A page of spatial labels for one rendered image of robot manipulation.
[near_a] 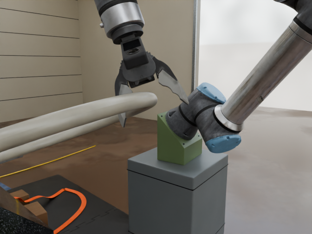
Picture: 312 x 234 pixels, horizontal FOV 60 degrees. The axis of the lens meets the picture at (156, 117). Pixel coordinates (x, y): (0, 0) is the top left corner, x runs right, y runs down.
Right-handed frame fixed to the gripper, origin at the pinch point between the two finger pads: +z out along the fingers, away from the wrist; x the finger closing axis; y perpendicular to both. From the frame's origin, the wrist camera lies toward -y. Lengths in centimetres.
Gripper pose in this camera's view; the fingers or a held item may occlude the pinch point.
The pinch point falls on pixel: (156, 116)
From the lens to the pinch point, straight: 58.4
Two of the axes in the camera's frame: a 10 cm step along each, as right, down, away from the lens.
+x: -9.4, 3.3, 0.3
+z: 3.3, 9.4, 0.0
